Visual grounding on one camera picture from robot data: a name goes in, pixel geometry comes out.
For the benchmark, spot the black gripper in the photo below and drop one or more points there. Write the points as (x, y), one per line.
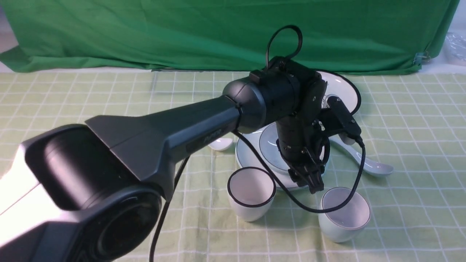
(299, 141)

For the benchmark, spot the wide pale green bowl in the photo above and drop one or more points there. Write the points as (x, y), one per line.
(267, 144)

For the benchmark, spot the plain white ceramic spoon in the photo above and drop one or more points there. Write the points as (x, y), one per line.
(374, 168)

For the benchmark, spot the pale green rimmed cup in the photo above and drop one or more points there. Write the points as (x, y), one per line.
(346, 223)

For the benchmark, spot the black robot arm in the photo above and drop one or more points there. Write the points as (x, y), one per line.
(93, 192)

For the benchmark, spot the large pale green plate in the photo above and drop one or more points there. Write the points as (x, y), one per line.
(245, 157)

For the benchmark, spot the black-rimmed white cup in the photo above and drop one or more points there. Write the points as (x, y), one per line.
(251, 192)

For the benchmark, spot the illustrated black-rimmed plate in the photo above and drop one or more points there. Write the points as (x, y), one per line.
(343, 88)

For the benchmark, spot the green checkered tablecloth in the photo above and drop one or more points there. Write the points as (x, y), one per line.
(415, 123)

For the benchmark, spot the green backdrop cloth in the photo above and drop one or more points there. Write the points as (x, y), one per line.
(371, 37)

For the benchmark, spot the metal clip on backdrop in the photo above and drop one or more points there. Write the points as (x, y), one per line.
(420, 58)

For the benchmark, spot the clear plastic wrap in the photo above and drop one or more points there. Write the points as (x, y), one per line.
(455, 48)

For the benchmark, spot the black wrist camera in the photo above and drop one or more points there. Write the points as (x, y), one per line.
(337, 120)

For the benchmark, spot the printed-handle white spoon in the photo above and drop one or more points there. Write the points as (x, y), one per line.
(221, 144)

